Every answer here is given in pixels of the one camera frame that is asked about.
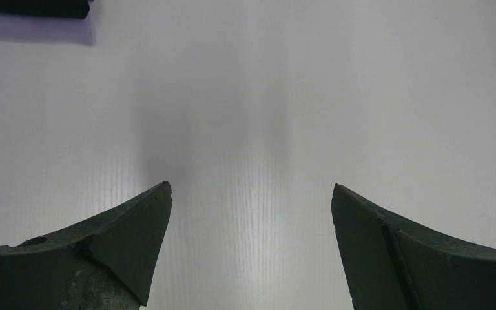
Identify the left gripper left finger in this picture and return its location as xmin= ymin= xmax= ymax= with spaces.
xmin=0 ymin=181 xmax=172 ymax=309

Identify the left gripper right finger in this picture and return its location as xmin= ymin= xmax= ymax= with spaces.
xmin=331 ymin=185 xmax=496 ymax=309

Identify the folded lavender t shirt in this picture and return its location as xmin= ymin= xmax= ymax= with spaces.
xmin=0 ymin=1 xmax=93 ymax=45

